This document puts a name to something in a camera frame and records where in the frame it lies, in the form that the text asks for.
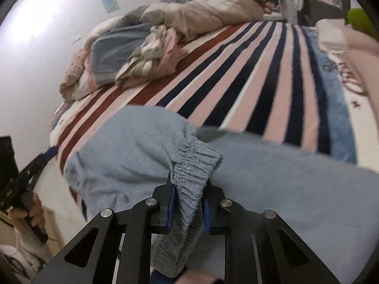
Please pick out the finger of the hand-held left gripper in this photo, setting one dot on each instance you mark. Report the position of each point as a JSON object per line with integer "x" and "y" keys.
{"x": 51, "y": 152}

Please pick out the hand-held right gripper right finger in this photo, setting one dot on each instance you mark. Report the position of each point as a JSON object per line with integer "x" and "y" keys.
{"x": 206, "y": 216}

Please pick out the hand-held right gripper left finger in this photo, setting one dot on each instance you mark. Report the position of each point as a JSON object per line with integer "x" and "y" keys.
{"x": 171, "y": 210}

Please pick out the light blue pants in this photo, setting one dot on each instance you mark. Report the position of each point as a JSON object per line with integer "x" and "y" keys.
{"x": 133, "y": 153}

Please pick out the person's left hand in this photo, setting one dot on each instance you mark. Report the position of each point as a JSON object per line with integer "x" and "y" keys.
{"x": 37, "y": 213}

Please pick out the dark furniture edge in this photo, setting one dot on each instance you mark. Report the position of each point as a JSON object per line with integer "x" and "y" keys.
{"x": 6, "y": 151}

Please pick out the pink crumpled cloth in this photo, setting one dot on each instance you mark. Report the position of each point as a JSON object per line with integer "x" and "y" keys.
{"x": 77, "y": 77}

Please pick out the grey-blue folded cloth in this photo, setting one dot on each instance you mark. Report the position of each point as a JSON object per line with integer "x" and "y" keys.
{"x": 112, "y": 53}

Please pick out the cream and pink clothes pile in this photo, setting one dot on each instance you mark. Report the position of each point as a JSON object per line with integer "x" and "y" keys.
{"x": 148, "y": 59}

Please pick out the striped blanket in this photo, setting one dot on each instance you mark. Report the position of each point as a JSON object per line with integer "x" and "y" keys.
{"x": 251, "y": 80}

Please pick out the beige quilt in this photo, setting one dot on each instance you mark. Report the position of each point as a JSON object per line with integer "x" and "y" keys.
{"x": 201, "y": 11}

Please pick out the pink pillow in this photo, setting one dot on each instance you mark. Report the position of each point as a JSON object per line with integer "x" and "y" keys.
{"x": 355, "y": 53}

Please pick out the green plush pillow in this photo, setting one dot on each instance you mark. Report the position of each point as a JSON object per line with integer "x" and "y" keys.
{"x": 356, "y": 20}

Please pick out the blue wall poster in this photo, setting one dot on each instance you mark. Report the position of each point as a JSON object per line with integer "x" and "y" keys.
{"x": 110, "y": 3}

